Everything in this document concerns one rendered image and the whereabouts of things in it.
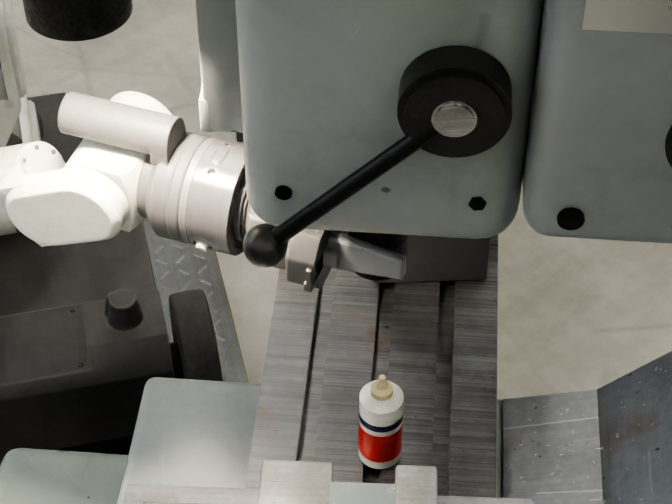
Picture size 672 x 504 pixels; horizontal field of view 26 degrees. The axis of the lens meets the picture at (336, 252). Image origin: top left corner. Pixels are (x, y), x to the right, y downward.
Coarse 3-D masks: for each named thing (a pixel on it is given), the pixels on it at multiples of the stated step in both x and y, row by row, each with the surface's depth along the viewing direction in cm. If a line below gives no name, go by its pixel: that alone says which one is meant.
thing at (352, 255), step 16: (336, 240) 111; (352, 240) 111; (336, 256) 111; (352, 256) 112; (368, 256) 111; (384, 256) 111; (400, 256) 111; (368, 272) 112; (384, 272) 112; (400, 272) 111
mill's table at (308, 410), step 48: (288, 288) 152; (336, 288) 152; (384, 288) 154; (432, 288) 152; (480, 288) 152; (288, 336) 147; (336, 336) 147; (384, 336) 149; (432, 336) 147; (480, 336) 147; (288, 384) 142; (336, 384) 142; (432, 384) 142; (480, 384) 142; (288, 432) 138; (336, 432) 138; (432, 432) 138; (480, 432) 138; (336, 480) 134; (384, 480) 134; (480, 480) 134
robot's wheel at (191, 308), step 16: (176, 304) 196; (192, 304) 196; (176, 320) 194; (192, 320) 193; (208, 320) 194; (176, 336) 207; (192, 336) 192; (208, 336) 192; (192, 352) 191; (208, 352) 192; (192, 368) 191; (208, 368) 192
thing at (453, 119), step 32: (416, 64) 88; (448, 64) 87; (480, 64) 87; (416, 96) 87; (448, 96) 87; (480, 96) 87; (416, 128) 89; (448, 128) 89; (480, 128) 89; (384, 160) 91; (352, 192) 93; (288, 224) 96; (256, 256) 97
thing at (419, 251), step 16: (416, 240) 148; (432, 240) 148; (448, 240) 148; (464, 240) 148; (480, 240) 148; (416, 256) 149; (432, 256) 150; (448, 256) 150; (464, 256) 150; (480, 256) 150; (416, 272) 151; (432, 272) 151; (448, 272) 151; (464, 272) 151; (480, 272) 152
